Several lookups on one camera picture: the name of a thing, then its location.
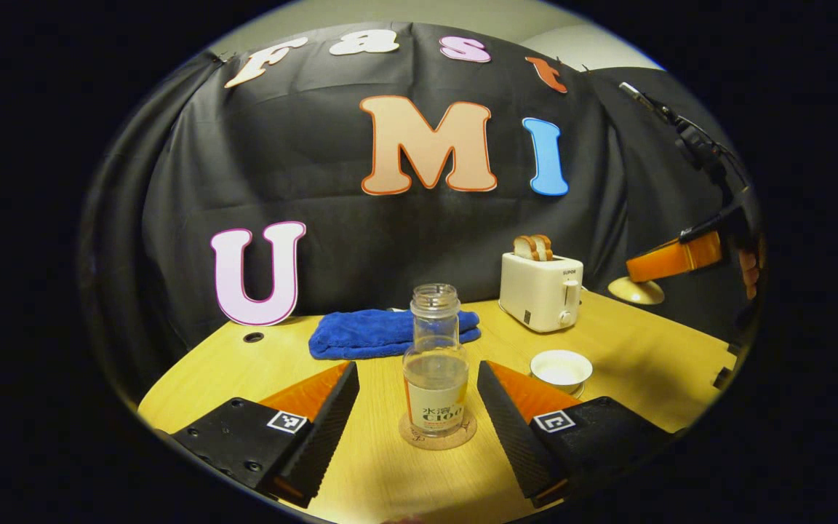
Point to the cream toaster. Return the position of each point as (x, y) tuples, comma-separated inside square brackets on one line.
[(535, 291)]

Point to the round cork coaster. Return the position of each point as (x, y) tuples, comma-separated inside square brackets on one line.
[(464, 435)]

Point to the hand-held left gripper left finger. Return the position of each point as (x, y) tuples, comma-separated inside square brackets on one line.
[(321, 437)]

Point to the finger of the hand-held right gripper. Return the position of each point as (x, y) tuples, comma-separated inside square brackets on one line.
[(673, 260)]

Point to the clear water bottle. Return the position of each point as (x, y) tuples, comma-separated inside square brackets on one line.
[(435, 378)]

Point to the toast bread slice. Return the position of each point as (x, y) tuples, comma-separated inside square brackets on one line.
[(544, 247), (524, 249)]

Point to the blue folded towel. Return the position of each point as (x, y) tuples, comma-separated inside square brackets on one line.
[(361, 335)]

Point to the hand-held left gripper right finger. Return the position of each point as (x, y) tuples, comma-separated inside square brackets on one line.
[(513, 437)]

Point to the white teacup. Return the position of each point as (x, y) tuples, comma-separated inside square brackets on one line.
[(561, 367)]

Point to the black backdrop cloth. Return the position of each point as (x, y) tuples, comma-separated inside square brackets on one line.
[(332, 218)]

